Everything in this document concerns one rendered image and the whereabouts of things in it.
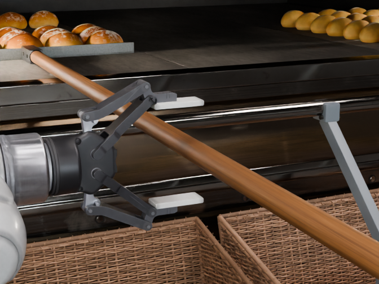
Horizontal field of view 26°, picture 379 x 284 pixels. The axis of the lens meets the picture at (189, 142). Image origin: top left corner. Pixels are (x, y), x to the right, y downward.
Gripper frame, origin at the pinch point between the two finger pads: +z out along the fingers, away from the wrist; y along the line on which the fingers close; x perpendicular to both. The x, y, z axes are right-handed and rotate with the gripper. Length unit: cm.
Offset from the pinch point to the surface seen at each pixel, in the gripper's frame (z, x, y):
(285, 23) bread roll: 94, -137, 0
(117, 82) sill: 11, -65, 2
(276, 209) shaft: -1.3, 25.5, 0.3
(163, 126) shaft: -0.4, -9.4, -1.4
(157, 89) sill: 20, -65, 4
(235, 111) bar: 20.8, -28.1, 1.8
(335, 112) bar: 41.2, -27.2, 3.6
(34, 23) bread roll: 18, -166, -1
